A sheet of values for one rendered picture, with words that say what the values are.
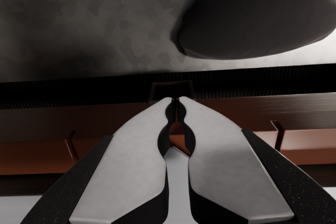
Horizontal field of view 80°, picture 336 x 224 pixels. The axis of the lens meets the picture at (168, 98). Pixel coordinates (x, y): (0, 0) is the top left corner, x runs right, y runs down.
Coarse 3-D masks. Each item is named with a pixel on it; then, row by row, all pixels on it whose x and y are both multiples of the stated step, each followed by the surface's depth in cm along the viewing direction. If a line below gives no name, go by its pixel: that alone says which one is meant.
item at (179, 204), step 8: (168, 176) 16; (176, 176) 16; (184, 176) 16; (168, 184) 17; (176, 184) 17; (184, 184) 17; (176, 192) 17; (184, 192) 17; (176, 200) 18; (184, 200) 18; (168, 208) 18; (176, 208) 18; (184, 208) 18; (168, 216) 19; (176, 216) 19; (184, 216) 19
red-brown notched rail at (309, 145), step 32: (256, 96) 22; (288, 96) 21; (320, 96) 21; (0, 128) 20; (32, 128) 19; (64, 128) 19; (96, 128) 19; (256, 128) 17; (288, 128) 17; (320, 128) 16; (0, 160) 19; (32, 160) 19; (64, 160) 19; (320, 160) 18
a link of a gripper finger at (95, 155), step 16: (96, 144) 9; (80, 160) 8; (96, 160) 8; (64, 176) 7; (80, 176) 7; (48, 192) 7; (64, 192) 7; (80, 192) 6; (32, 208) 6; (48, 208) 6; (64, 208) 6
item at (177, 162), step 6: (168, 150) 15; (174, 150) 15; (168, 156) 15; (174, 156) 15; (180, 156) 15; (186, 156) 15; (168, 162) 16; (174, 162) 16; (180, 162) 16; (186, 162) 16; (168, 168) 16; (174, 168) 16; (180, 168) 16; (186, 168) 16; (168, 174) 16; (174, 174) 16; (180, 174) 16; (186, 174) 16
